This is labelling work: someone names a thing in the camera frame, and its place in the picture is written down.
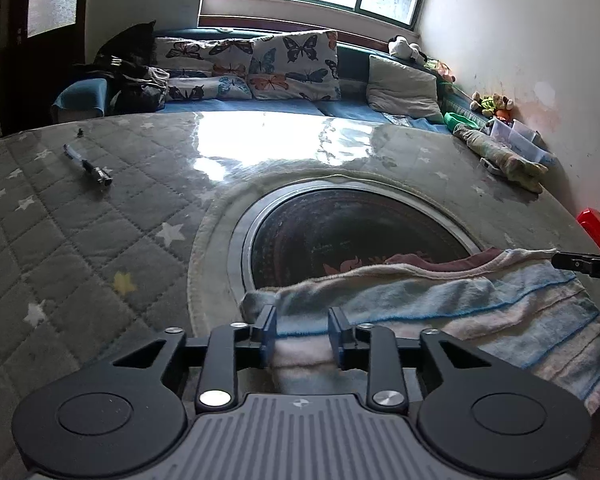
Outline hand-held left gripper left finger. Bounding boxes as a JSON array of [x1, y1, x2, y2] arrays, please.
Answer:
[[111, 305, 279, 409]]

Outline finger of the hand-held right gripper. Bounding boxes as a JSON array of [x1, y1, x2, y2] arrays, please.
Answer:
[[552, 250, 600, 279]]

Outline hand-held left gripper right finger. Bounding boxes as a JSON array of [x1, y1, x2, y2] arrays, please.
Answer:
[[327, 306, 511, 409]]

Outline striped pastel towel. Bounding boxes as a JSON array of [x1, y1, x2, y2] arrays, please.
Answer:
[[240, 247, 600, 402]]

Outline pile of black clothes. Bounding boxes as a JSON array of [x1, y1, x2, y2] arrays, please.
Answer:
[[71, 20, 170, 114]]

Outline red box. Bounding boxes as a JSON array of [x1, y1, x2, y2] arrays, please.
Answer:
[[576, 207, 600, 254]]

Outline folded pale yellow cloth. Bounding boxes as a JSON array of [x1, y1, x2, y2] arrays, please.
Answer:
[[452, 122, 549, 194]]

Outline clear plastic box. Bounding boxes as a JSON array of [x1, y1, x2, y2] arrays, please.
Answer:
[[489, 118, 557, 164]]

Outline blue sofa bench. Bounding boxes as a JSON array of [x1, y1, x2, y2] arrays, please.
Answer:
[[50, 26, 487, 133]]

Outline grey quilted star table cover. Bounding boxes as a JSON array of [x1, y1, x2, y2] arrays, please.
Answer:
[[0, 110, 600, 480]]

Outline green and pink plush toys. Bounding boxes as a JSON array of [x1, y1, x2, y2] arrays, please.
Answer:
[[424, 57, 457, 84]]

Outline plain grey cushion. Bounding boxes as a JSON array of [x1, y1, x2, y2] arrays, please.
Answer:
[[365, 54, 446, 122]]

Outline small pen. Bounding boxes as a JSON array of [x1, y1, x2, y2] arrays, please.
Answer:
[[62, 143, 114, 187]]

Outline flat butterfly print cushion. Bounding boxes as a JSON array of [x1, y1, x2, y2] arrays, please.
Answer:
[[166, 75, 254, 102]]

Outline large butterfly print pillow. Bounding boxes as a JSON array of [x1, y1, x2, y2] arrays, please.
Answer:
[[247, 30, 342, 102]]

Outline black and white plush toy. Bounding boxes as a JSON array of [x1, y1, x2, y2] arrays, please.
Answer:
[[387, 35, 427, 64]]

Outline long butterfly print pillow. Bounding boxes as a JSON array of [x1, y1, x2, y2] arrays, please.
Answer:
[[154, 36, 254, 75]]

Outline dark wooden door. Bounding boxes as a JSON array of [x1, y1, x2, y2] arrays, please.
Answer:
[[0, 0, 92, 137]]

